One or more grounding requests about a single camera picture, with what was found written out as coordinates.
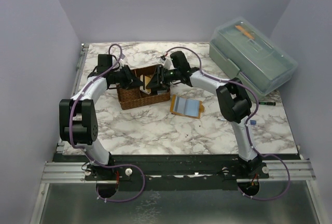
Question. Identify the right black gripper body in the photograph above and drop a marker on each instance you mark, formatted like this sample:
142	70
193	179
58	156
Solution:
170	76

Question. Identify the orange tool inside toolbox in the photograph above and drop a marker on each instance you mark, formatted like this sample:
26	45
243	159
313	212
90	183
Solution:
244	32

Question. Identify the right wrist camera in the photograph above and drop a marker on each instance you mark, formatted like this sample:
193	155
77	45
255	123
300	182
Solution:
165	62

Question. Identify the brown woven basket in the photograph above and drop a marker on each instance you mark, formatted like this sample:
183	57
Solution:
133	98

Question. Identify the red blue screwdriver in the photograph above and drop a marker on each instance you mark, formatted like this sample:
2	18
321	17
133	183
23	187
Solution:
252	122

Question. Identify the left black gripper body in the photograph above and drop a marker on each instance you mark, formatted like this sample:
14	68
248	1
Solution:
119	78

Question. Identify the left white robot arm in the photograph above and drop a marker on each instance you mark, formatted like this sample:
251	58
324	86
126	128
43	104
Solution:
77	116

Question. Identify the small black green screwdriver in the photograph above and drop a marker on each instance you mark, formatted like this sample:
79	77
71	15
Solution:
267	103

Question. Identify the yellow leather card holder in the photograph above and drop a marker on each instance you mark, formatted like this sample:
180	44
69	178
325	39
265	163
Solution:
193	108

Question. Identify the gold credit card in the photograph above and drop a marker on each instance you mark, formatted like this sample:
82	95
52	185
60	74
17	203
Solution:
146	80

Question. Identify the clear lid plastic toolbox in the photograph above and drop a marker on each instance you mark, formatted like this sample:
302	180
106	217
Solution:
259	64

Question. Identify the white silver credit card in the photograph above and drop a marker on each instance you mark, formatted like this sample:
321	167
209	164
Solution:
179	105

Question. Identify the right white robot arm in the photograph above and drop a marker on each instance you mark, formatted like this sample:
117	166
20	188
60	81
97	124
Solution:
233	99

